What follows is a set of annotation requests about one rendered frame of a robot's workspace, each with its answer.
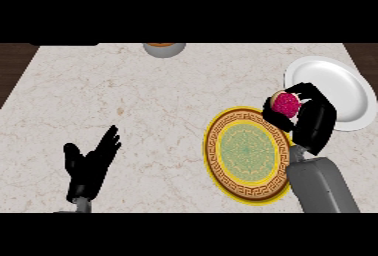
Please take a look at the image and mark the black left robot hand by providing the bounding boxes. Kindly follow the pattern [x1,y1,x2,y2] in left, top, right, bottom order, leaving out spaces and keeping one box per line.
[62,124,122,203]

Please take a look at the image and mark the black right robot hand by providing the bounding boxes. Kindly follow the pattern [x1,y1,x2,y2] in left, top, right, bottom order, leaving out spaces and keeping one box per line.
[261,81,339,158]

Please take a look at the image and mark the pink frosted cupcake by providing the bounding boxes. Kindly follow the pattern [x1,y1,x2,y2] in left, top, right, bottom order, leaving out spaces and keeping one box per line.
[269,89,303,120]

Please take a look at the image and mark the white plate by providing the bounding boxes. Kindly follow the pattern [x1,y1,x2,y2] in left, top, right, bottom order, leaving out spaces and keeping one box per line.
[283,55,378,132]

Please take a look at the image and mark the yellow patterned plate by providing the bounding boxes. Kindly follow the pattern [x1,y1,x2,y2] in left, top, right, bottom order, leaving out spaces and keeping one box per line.
[202,105,295,206]

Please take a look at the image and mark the grey bowl with orange contents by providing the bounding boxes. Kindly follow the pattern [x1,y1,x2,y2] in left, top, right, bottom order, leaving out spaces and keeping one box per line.
[142,42,187,59]

